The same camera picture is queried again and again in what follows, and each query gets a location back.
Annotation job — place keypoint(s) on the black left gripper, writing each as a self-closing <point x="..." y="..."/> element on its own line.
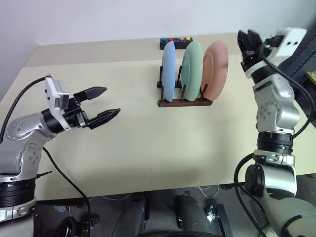
<point x="75" y="116"/>

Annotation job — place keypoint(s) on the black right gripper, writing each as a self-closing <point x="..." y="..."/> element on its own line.
<point x="256" y="53"/>

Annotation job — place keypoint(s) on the pink-red plate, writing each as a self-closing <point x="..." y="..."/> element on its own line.
<point x="214" y="71"/>

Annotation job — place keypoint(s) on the green plate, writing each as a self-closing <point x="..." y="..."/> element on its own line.
<point x="191" y="71"/>

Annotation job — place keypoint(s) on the blue plate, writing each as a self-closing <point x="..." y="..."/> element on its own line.
<point x="169" y="71"/>

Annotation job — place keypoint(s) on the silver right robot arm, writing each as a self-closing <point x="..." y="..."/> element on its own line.
<point x="279" y="116"/>

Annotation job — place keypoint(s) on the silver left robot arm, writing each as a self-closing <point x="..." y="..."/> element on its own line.
<point x="22" y="126"/>

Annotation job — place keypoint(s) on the dark wooden dish rack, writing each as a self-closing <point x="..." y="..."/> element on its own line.
<point x="172" y="103"/>

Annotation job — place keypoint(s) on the black button box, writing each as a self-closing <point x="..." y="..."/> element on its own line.
<point x="181" y="44"/>

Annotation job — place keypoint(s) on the tan printed object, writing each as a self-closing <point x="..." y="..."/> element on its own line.
<point x="311" y="76"/>

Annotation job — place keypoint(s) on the dark rounded shape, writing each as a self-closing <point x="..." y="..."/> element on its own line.
<point x="191" y="214"/>

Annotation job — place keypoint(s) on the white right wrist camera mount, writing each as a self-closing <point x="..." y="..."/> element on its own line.
<point x="293" y="42"/>

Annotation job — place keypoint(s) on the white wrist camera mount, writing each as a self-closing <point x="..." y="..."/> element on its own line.
<point x="53" y="91"/>
<point x="293" y="42"/>

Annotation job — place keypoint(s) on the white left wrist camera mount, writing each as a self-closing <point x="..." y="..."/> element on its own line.
<point x="53" y="91"/>

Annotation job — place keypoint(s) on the black table frame bar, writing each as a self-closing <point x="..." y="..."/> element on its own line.
<point x="61" y="203"/>

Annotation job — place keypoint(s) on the black metal bracket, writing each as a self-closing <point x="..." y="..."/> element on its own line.
<point x="221" y="219"/>

